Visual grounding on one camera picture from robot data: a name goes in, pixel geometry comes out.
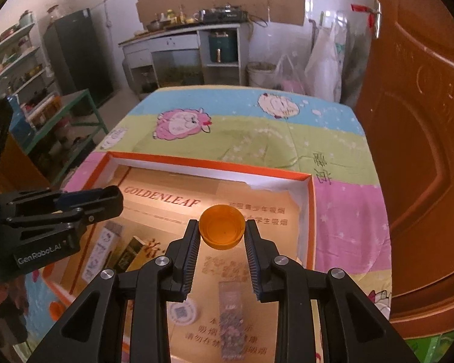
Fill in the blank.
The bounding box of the silver door handle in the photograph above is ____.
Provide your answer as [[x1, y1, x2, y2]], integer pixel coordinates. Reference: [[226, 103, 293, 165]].
[[371, 0, 383, 38]]

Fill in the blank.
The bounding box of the mop handle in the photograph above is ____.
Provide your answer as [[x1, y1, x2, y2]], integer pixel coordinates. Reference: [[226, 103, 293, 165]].
[[310, 11, 326, 57]]

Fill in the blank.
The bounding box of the clear patterned spray bottle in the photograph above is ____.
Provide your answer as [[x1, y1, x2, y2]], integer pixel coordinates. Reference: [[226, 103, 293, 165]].
[[217, 280, 247, 361]]

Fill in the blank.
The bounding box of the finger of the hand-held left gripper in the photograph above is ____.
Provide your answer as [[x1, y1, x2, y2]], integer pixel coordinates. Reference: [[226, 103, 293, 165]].
[[0, 188, 103, 216], [5, 186, 125, 243]]

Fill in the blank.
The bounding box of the green air fryer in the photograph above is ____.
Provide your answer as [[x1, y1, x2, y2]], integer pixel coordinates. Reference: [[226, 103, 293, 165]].
[[208, 32, 237, 64]]

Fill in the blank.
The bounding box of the white shelf rack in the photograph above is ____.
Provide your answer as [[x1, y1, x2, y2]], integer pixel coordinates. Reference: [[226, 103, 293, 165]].
[[0, 11, 61, 99]]

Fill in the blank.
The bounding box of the white woven sack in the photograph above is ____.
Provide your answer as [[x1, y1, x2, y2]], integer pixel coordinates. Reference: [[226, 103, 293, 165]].
[[304, 23, 343, 103]]

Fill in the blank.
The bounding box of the yellow-orange bottle cap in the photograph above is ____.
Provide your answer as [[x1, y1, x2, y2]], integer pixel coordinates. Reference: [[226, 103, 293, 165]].
[[199, 204, 246, 250]]

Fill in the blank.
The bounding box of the orange-rimmed shallow tray box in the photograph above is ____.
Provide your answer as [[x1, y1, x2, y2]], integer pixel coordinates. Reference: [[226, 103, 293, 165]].
[[41, 151, 316, 363]]

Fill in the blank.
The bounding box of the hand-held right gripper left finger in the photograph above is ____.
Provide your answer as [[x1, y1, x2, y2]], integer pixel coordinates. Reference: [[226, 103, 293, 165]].
[[26, 219, 200, 363]]

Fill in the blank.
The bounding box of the white printed small box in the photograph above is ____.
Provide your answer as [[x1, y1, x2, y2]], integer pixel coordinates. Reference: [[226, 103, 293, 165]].
[[82, 224, 123, 283]]

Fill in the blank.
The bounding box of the black gas stove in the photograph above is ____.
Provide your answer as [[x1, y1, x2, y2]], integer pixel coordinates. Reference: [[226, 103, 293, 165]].
[[200, 5, 248, 23]]

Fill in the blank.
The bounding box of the dark refrigerator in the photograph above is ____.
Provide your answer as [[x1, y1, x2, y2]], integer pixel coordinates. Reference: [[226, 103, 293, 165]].
[[43, 8, 116, 116]]

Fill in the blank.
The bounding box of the white bucket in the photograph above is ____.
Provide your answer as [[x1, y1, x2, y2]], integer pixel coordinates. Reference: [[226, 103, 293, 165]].
[[247, 61, 278, 87]]

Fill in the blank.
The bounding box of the gold rectangular box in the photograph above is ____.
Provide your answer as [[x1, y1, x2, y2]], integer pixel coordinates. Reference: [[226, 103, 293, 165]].
[[111, 235, 146, 273]]

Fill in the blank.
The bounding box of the brown wooden door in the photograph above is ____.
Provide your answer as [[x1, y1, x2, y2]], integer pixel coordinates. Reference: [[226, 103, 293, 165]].
[[354, 0, 454, 339]]

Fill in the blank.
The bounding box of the white kitchen cabinet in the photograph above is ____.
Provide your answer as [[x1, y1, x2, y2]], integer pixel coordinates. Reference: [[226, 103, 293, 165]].
[[119, 23, 243, 95]]

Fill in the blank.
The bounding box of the green metal rack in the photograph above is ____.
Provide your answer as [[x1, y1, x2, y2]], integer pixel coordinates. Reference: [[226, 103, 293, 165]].
[[8, 89, 110, 182]]

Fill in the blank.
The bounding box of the sheep-print striped tablecloth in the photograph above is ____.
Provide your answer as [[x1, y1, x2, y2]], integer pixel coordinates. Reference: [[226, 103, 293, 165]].
[[23, 85, 394, 363]]

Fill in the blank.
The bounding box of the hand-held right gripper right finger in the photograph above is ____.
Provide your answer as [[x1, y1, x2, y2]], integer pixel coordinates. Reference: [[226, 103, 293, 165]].
[[245, 221, 405, 363]]

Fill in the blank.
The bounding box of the clear plastic bag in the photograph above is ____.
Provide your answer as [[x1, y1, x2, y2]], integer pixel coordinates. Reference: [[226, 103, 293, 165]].
[[274, 55, 307, 93]]

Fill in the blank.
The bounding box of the white round lid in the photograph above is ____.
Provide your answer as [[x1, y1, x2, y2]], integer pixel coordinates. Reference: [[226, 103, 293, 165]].
[[168, 299, 203, 326]]

